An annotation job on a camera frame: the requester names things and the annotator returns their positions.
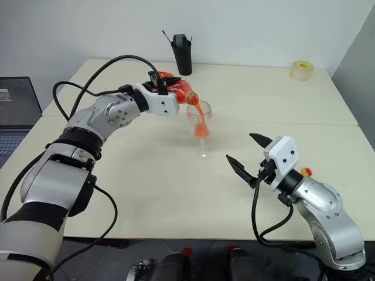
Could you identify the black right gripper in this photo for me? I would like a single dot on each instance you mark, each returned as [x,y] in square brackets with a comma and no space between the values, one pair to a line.
[268,174]

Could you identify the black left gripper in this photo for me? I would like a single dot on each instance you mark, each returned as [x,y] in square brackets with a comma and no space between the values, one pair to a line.
[150,86]

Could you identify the clear bottle with red drink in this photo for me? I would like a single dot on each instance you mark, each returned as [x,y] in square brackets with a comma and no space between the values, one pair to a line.
[183,90]

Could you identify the clear wine glass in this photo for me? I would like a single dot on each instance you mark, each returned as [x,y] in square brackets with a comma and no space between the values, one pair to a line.
[202,130]

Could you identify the yellow red bottle cap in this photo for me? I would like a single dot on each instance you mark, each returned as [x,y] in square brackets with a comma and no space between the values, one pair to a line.
[306,172]

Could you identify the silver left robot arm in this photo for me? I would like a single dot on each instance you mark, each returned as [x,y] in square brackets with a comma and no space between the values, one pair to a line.
[96,114]

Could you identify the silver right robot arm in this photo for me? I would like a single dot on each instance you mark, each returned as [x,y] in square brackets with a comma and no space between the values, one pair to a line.
[325,205]

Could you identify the tall black cup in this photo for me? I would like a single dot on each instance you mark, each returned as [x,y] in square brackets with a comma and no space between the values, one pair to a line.
[183,60]

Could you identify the grey roll in cup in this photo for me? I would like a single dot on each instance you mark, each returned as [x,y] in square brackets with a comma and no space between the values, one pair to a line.
[179,39]

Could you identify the long black stick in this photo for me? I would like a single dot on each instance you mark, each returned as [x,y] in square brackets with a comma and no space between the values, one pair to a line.
[166,35]

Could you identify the translucent yellowish tape roll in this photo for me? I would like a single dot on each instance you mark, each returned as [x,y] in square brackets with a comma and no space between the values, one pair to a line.
[301,71]

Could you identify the dark rounded shape red mark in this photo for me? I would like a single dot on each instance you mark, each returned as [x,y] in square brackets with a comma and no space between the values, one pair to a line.
[241,265]
[173,267]

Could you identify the grey laptop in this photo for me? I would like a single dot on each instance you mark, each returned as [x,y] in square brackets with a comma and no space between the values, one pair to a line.
[14,117]

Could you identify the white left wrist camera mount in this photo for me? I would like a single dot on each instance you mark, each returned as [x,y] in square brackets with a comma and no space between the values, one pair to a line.
[162,104]

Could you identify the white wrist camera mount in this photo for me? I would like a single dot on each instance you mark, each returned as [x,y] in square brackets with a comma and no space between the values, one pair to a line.
[285,153]
[162,104]

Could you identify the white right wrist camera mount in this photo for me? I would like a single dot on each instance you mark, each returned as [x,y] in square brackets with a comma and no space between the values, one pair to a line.
[285,153]

